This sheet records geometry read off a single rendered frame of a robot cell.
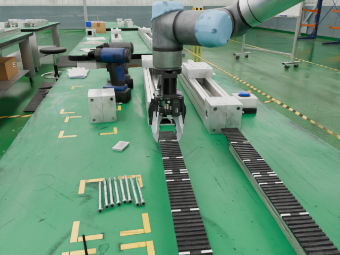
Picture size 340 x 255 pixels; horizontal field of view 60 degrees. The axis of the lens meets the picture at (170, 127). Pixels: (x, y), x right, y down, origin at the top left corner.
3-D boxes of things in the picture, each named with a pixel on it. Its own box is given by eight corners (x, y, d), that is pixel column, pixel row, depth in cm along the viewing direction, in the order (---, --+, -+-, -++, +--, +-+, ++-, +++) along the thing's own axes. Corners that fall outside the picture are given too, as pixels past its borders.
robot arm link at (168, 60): (151, 48, 76) (182, 47, 77) (152, 66, 78) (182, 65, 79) (153, 52, 70) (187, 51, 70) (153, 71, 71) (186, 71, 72)
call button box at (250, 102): (256, 113, 111) (258, 97, 109) (231, 114, 111) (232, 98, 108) (249, 107, 119) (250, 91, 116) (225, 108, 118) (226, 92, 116)
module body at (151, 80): (177, 124, 101) (177, 100, 98) (147, 125, 100) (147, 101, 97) (160, 74, 175) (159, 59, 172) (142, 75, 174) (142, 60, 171)
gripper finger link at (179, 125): (179, 148, 80) (171, 117, 77) (176, 139, 86) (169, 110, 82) (190, 145, 80) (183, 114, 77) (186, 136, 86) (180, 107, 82)
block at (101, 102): (124, 121, 104) (122, 94, 101) (90, 123, 102) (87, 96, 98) (122, 112, 113) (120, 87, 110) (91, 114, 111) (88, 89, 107)
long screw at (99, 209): (102, 213, 58) (102, 208, 58) (97, 213, 58) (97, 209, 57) (102, 184, 68) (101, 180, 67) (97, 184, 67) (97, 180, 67)
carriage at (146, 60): (164, 73, 151) (164, 59, 149) (142, 73, 150) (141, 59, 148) (161, 67, 166) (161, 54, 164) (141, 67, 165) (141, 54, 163)
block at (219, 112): (247, 132, 95) (250, 103, 91) (209, 134, 94) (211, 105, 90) (238, 122, 103) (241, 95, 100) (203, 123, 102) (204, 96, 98)
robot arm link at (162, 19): (171, 0, 64) (143, 1, 69) (171, 52, 68) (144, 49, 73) (193, 1, 69) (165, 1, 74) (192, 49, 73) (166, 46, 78)
